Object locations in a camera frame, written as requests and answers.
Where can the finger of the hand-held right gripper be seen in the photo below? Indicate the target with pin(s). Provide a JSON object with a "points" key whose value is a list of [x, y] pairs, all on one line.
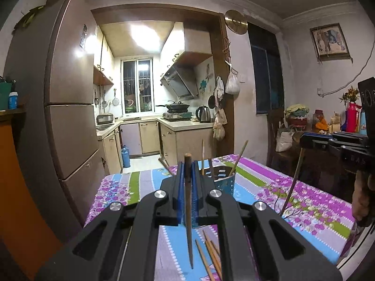
{"points": [[319, 145], [337, 137]]}

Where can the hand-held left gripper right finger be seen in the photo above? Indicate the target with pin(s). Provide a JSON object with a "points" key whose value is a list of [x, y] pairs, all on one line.
{"points": [[195, 193]]}

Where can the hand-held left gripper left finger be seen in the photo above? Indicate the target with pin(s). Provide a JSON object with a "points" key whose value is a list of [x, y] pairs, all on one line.
{"points": [[179, 193]]}

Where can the dark brown chopstick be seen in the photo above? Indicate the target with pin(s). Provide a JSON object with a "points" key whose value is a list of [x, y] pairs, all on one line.
{"points": [[210, 166], [188, 210]]}

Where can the blue perforated utensil holder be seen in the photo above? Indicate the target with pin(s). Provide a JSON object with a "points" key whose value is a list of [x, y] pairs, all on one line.
{"points": [[227, 186]]}

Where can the tan bamboo chopstick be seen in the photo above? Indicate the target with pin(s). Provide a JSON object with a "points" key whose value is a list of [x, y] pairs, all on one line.
{"points": [[293, 178], [238, 158]]}

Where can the person's right hand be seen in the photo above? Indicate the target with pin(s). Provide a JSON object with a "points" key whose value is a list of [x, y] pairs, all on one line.
{"points": [[361, 196]]}

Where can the red thermos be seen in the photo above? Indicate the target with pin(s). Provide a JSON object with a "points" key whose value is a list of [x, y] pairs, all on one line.
{"points": [[353, 120]]}

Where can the orange jar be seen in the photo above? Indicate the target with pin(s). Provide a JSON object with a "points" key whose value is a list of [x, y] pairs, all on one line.
{"points": [[319, 120]]}

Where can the dark wooden side table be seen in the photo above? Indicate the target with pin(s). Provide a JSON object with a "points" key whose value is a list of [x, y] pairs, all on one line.
{"points": [[322, 172]]}

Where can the dried flowers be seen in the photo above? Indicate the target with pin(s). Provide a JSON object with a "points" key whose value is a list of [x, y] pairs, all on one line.
{"points": [[350, 95]]}

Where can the dark wooden chair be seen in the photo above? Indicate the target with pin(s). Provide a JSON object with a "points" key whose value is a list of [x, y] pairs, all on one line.
{"points": [[274, 128]]}

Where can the lower kitchen cabinets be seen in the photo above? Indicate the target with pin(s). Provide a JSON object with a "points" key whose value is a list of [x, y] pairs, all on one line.
{"points": [[178, 140]]}

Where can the floral striped tablecloth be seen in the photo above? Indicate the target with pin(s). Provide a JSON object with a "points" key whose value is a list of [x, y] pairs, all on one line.
{"points": [[316, 210]]}

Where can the blue gas cylinder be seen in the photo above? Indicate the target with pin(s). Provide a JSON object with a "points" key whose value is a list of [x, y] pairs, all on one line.
{"points": [[125, 156]]}

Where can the beige hanging bag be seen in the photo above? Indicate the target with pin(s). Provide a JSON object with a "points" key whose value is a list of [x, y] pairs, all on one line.
{"points": [[219, 127]]}

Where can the gas stove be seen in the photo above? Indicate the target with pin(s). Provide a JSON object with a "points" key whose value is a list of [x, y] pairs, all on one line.
{"points": [[175, 115]]}

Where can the steel electric kettle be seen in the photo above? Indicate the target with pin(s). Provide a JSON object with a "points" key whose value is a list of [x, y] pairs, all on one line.
{"points": [[203, 114]]}

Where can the dark window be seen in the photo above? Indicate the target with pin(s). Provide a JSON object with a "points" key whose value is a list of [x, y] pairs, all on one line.
{"points": [[266, 79]]}

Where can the black wok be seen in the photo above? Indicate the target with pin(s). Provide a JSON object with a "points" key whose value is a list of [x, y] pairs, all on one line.
{"points": [[177, 106]]}

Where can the black hanging pan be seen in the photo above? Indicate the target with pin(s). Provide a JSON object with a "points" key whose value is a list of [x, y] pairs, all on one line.
{"points": [[211, 102]]}

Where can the framed picture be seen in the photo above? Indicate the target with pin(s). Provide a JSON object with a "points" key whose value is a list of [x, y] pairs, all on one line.
{"points": [[329, 41]]}

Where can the white plastic bag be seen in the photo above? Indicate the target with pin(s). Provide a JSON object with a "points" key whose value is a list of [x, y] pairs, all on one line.
{"points": [[233, 83]]}

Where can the white hanging cloth bag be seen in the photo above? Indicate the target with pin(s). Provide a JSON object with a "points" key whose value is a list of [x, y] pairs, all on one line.
{"points": [[219, 86]]}

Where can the steel range hood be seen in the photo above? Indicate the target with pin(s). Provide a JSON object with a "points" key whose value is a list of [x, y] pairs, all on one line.
{"points": [[181, 80]]}

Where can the barred kitchen window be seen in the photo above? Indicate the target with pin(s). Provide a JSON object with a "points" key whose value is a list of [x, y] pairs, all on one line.
{"points": [[136, 85]]}

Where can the upper kitchen cabinet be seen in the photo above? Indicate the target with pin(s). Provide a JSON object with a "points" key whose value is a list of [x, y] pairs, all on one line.
{"points": [[102, 61], [187, 41]]}

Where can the ceiling light panel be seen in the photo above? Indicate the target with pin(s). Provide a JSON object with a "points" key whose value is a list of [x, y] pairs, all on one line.
{"points": [[146, 35]]}

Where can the orange wooden cabinet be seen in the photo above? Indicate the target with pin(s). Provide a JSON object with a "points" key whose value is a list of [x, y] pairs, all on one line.
{"points": [[17, 196]]}

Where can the grey refrigerator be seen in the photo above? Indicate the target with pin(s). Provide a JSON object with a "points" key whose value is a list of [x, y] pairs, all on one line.
{"points": [[70, 64]]}

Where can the green container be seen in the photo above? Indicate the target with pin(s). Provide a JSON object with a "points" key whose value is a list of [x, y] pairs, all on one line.
{"points": [[5, 95]]}

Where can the gold wall clock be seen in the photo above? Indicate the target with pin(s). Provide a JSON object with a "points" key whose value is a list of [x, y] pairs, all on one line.
{"points": [[235, 21]]}

